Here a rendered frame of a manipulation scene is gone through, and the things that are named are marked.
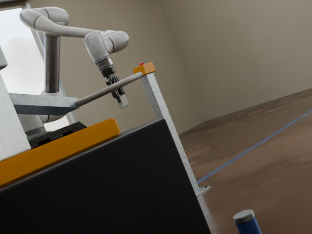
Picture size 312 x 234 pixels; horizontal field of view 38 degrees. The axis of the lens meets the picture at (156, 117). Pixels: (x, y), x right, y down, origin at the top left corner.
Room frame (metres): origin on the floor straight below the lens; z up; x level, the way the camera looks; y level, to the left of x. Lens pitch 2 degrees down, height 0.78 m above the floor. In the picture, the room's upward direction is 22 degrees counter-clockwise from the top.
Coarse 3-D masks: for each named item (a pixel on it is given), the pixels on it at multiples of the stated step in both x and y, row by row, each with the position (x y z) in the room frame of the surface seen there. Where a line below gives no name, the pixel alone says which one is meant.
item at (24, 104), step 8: (16, 96) 1.84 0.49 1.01; (24, 96) 1.87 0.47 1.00; (32, 96) 1.91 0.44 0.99; (40, 96) 1.94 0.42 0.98; (48, 96) 1.97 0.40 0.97; (56, 96) 2.01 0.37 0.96; (16, 104) 1.83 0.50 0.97; (24, 104) 1.86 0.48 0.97; (32, 104) 1.89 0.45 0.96; (40, 104) 1.93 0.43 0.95; (48, 104) 1.96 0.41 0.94; (56, 104) 1.99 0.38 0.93; (64, 104) 2.03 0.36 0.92; (72, 104) 2.07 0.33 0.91; (24, 112) 1.97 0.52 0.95; (32, 112) 2.00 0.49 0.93; (40, 112) 2.03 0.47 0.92; (48, 112) 2.06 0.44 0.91; (56, 112) 2.09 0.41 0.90; (64, 112) 2.12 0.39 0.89
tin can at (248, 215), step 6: (246, 210) 2.13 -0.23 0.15; (252, 210) 2.09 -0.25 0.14; (234, 216) 2.11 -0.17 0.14; (240, 216) 2.07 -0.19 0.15; (246, 216) 2.05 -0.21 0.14; (252, 216) 2.06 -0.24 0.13; (240, 222) 2.06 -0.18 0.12; (246, 222) 2.05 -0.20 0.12; (252, 222) 2.05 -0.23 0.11; (240, 228) 2.07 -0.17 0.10; (246, 228) 2.05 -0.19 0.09; (252, 228) 2.05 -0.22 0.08; (258, 228) 2.07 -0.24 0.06
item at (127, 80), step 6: (138, 72) 2.24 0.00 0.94; (126, 78) 2.14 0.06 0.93; (132, 78) 2.16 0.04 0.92; (138, 78) 2.22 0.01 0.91; (114, 84) 2.10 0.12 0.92; (120, 84) 2.11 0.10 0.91; (126, 84) 2.14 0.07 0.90; (102, 90) 2.08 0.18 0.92; (108, 90) 2.08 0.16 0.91; (114, 90) 2.10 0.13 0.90; (90, 96) 2.07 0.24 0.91; (96, 96) 2.07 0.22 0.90; (78, 102) 2.08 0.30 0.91; (84, 102) 2.08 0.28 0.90
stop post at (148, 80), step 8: (144, 64) 3.49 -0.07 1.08; (152, 64) 3.55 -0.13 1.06; (136, 72) 3.54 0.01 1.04; (144, 72) 3.48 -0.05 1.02; (152, 72) 3.55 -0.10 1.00; (144, 80) 3.53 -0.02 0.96; (152, 80) 3.53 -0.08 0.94; (144, 88) 3.55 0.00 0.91; (152, 88) 3.51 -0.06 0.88; (152, 96) 3.52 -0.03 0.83; (160, 96) 3.54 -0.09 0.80; (152, 104) 3.54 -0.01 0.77; (160, 104) 3.52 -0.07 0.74; (160, 112) 3.51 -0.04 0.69; (168, 112) 3.55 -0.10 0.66; (168, 120) 3.53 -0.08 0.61; (176, 136) 3.54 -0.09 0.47; (176, 144) 3.52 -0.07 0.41; (184, 152) 3.55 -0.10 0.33; (184, 160) 3.53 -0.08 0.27; (192, 176) 3.54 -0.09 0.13; (192, 184) 3.52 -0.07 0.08; (200, 192) 3.47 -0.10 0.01
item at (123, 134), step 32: (160, 128) 0.94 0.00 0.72; (64, 160) 0.82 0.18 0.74; (96, 160) 0.82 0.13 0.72; (128, 160) 0.87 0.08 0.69; (160, 160) 0.92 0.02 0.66; (0, 192) 0.69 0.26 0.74; (32, 192) 0.73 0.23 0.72; (64, 192) 0.76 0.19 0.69; (96, 192) 0.80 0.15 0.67; (128, 192) 0.85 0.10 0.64; (160, 192) 0.90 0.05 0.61; (192, 192) 0.96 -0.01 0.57; (0, 224) 0.68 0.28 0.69; (32, 224) 0.71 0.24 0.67; (64, 224) 0.75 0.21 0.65; (96, 224) 0.79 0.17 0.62; (128, 224) 0.83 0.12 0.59; (160, 224) 0.88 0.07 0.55; (192, 224) 0.93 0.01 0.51
